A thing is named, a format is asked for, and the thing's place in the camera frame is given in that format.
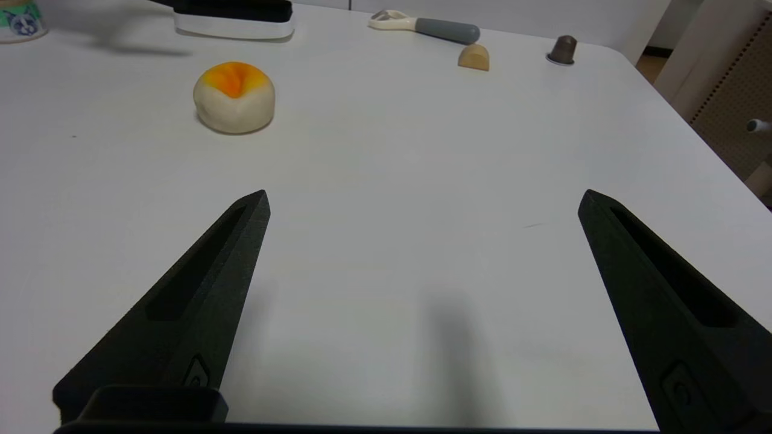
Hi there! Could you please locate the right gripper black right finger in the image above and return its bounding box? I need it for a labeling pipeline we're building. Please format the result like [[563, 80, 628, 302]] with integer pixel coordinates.
[[578, 189, 772, 434]]

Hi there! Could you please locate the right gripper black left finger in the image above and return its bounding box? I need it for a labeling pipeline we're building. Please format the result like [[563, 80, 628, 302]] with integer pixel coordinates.
[[53, 190, 271, 423]]

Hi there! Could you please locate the black and white board eraser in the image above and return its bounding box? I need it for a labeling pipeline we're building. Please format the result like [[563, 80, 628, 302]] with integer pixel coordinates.
[[174, 0, 297, 42]]

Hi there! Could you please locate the orange and white bun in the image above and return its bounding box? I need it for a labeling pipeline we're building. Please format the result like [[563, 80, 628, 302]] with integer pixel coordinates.
[[193, 61, 277, 135]]

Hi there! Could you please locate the small tin can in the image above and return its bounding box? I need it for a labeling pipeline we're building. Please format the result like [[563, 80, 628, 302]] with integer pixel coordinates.
[[0, 0, 48, 43]]

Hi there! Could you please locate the brown perforated panel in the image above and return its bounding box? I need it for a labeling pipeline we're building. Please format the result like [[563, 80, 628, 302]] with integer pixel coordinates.
[[691, 12, 772, 181]]

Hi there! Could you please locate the white grey bottle opener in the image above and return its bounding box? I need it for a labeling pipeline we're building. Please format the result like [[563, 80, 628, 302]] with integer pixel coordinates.
[[369, 9, 481, 46]]

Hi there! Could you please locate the brown coffee capsule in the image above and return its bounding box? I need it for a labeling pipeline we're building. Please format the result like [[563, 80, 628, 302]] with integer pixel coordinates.
[[546, 35, 578, 66]]

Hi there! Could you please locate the tan wooden block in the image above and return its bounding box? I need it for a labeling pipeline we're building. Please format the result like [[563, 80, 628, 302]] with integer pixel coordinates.
[[458, 43, 490, 72]]

